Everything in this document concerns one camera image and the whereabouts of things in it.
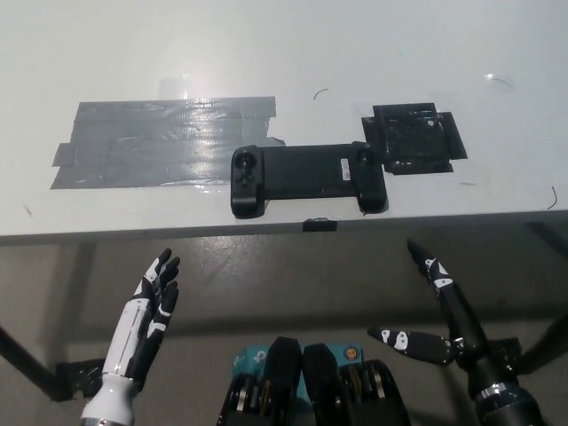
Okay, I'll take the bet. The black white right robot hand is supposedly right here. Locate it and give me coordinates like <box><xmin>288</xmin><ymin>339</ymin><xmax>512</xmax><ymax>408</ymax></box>
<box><xmin>367</xmin><ymin>238</ymin><xmax>519</xmax><ymax>397</ymax></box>

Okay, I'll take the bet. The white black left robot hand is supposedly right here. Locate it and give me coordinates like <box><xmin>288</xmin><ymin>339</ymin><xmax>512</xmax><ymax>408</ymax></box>
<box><xmin>100</xmin><ymin>248</ymin><xmax>182</xmax><ymax>392</ymax></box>

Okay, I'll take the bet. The black teal robot body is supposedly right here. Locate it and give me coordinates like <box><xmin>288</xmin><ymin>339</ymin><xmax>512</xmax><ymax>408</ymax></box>
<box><xmin>216</xmin><ymin>335</ymin><xmax>412</xmax><ymax>426</ymax></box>

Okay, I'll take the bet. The black game controller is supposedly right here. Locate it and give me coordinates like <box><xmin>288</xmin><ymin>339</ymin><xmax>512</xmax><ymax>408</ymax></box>
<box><xmin>229</xmin><ymin>140</ymin><xmax>389</xmax><ymax>220</ymax></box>

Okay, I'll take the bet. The black table leg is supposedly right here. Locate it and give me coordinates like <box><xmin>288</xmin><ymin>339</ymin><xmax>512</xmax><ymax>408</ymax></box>
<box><xmin>518</xmin><ymin>308</ymin><xmax>568</xmax><ymax>375</ymax></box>
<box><xmin>0</xmin><ymin>325</ymin><xmax>62</xmax><ymax>400</ymax></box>

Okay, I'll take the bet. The black tape square patch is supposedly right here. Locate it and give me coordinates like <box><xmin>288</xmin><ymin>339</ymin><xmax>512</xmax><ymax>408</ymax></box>
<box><xmin>359</xmin><ymin>100</ymin><xmax>469</xmax><ymax>176</ymax></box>

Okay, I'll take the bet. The grey duct tape patch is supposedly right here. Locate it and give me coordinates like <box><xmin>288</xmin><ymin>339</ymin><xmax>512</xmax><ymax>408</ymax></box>
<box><xmin>49</xmin><ymin>95</ymin><xmax>287</xmax><ymax>192</ymax></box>

